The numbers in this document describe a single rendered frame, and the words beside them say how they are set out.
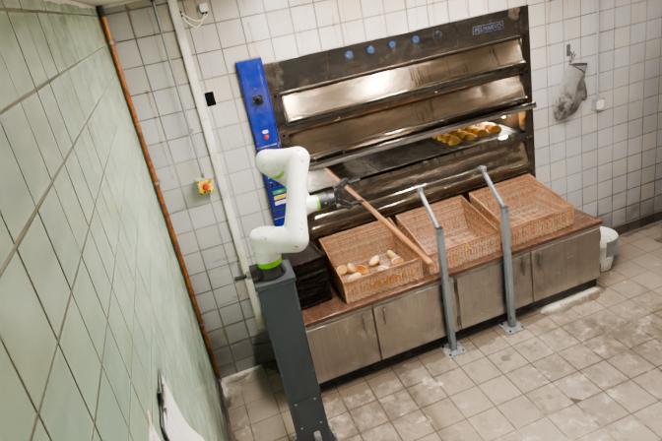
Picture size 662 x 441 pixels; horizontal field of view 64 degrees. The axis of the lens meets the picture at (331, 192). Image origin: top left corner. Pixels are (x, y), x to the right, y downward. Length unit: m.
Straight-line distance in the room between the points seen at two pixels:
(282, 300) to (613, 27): 3.27
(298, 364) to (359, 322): 0.73
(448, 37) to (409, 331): 2.01
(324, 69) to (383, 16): 0.51
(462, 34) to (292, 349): 2.38
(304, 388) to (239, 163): 1.43
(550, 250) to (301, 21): 2.31
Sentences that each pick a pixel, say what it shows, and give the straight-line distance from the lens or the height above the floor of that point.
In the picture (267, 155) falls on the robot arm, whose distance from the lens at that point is 2.70.
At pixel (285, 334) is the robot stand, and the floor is 0.89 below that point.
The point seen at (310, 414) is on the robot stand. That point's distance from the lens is 3.16.
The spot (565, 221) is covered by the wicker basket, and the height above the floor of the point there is 0.63.
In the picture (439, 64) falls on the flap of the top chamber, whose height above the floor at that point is 1.84.
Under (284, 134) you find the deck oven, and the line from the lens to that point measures 3.51.
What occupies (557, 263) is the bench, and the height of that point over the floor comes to 0.36.
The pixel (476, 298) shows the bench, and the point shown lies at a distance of 3.89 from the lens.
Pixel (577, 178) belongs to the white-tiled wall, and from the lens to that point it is 4.81.
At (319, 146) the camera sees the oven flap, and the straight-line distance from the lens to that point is 3.58.
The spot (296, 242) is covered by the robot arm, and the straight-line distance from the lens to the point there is 2.53.
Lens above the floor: 2.49
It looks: 21 degrees down
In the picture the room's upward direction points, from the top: 11 degrees counter-clockwise
